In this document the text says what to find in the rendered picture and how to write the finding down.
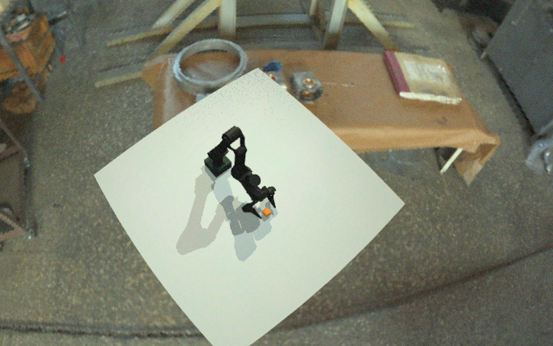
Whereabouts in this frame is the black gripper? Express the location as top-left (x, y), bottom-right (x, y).
top-left (242, 186), bottom-right (276, 219)

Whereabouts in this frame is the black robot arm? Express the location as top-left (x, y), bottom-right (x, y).
top-left (207, 126), bottom-right (269, 202)

